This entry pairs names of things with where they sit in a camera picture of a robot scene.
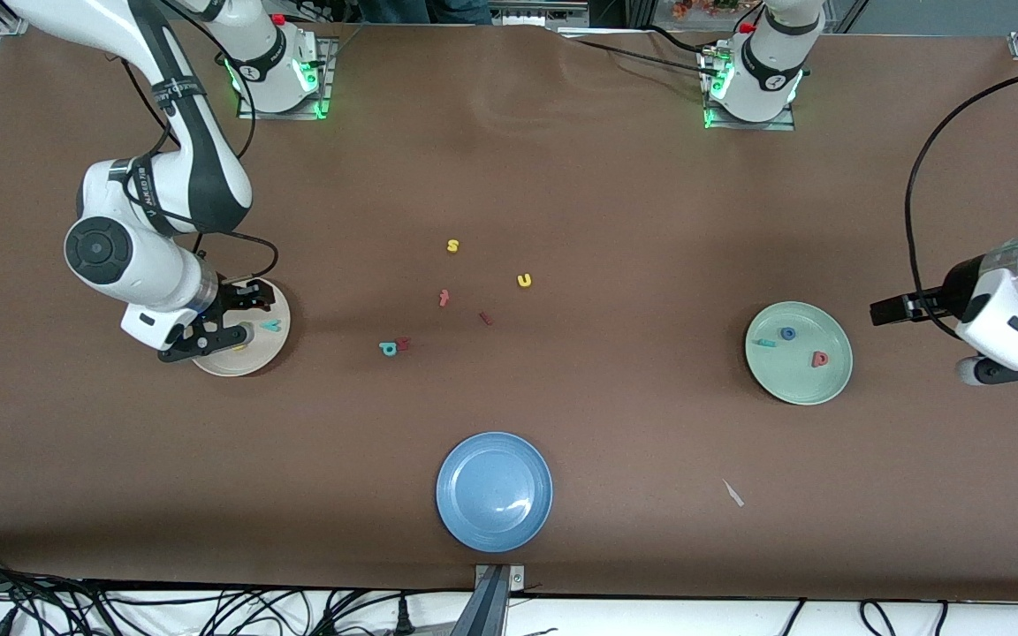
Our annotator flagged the beige brown plate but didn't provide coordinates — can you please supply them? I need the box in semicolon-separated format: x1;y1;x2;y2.
191;276;292;378

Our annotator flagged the pale green plate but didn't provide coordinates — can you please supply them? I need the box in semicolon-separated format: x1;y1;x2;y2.
745;301;854;406

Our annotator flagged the brown table cover sheet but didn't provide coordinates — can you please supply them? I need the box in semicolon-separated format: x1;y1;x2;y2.
0;16;1018;603

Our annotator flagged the blue plate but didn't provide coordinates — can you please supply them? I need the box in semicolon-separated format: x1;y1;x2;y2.
436;431;554;554

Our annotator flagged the person in blue jeans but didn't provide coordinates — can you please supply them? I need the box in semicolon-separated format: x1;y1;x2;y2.
359;0;492;25

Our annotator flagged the orange leafy decoration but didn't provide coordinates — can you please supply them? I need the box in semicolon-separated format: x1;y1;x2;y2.
672;0;740;20

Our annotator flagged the grey metal box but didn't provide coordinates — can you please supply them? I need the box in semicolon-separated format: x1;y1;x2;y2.
496;0;590;27

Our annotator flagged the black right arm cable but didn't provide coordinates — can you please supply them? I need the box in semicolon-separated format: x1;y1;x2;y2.
107;0;280;285

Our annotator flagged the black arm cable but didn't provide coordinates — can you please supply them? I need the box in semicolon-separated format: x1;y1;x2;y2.
107;0;280;285
905;66;1018;341

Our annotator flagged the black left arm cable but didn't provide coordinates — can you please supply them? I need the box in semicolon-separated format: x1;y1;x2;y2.
905;66;1018;341

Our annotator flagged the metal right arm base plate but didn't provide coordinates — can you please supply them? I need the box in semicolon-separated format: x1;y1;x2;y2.
237;35;338;120

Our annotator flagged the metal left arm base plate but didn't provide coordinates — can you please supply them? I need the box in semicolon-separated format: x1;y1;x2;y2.
702;44;797;132

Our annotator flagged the grey camera mount pole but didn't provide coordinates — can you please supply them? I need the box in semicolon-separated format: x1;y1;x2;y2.
447;564;528;636

